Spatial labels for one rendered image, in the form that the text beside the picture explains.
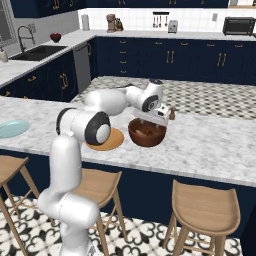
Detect brown knife block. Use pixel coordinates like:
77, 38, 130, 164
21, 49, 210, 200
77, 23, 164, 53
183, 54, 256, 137
115, 17, 125, 32

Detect black sink tap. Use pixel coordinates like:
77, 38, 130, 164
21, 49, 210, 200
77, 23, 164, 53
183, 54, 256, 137
16, 25, 37, 53

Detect navy island cupboard front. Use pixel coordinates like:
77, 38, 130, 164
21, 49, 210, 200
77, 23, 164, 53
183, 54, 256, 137
0, 148, 256, 256

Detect navy base cupboards long run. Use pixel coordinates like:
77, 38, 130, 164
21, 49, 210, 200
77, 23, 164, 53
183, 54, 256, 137
87, 35, 256, 87

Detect grey dishwasher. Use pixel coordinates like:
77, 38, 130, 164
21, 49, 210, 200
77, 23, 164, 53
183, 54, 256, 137
72, 42, 92, 95

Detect black toaster oven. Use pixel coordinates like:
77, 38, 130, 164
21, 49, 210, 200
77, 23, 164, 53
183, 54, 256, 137
222, 16, 256, 37

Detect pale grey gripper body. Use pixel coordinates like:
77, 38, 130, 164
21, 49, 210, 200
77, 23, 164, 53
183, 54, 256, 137
132, 109, 170, 128

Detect light blue round plate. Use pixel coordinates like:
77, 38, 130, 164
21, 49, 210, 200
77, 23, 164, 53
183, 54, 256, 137
0, 119, 30, 139

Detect chicken drumstick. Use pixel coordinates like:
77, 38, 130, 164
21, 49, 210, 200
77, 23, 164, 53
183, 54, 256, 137
135, 127, 153, 138

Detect dark red fruit bowl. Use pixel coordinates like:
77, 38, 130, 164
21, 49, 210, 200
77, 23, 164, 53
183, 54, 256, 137
49, 32, 63, 44

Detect white soap dispenser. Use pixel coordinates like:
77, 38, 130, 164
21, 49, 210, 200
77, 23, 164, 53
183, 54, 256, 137
0, 46, 9, 64

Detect navy base cupboards under sink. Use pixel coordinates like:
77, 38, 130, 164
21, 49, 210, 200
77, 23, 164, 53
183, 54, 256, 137
0, 49, 80, 103

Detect navy wall cupboards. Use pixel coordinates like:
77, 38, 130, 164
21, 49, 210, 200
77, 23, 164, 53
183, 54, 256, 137
9, 0, 230, 19

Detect small brown bottle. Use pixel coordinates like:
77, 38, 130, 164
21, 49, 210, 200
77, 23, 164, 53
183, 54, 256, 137
168, 106, 177, 121

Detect wooden bar stool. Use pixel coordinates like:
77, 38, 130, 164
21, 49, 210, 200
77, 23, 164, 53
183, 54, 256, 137
72, 167, 128, 256
0, 154, 42, 256
162, 179, 242, 256

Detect brown wooden bowl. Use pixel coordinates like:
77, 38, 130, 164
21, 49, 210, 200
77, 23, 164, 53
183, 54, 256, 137
127, 117, 167, 148

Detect white paper towel roll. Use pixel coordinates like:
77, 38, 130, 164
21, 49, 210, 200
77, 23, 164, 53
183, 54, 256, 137
81, 13, 91, 32

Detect orange round plate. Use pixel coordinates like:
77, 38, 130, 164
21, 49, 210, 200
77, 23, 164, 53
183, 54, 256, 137
85, 127, 125, 152

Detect window with grey frame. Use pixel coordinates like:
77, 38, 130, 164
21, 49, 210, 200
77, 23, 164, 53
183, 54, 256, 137
0, 0, 17, 58

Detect brown coffee machine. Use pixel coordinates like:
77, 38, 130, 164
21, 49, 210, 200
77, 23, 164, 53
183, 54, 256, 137
106, 13, 117, 34

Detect dark sink basin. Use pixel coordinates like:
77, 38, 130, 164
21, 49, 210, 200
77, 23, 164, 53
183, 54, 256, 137
9, 44, 69, 62

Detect silver toaster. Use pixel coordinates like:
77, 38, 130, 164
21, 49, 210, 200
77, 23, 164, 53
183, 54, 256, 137
167, 19, 179, 34

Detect rail with hanging tools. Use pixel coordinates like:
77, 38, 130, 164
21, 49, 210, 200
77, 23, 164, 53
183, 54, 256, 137
152, 11, 171, 29

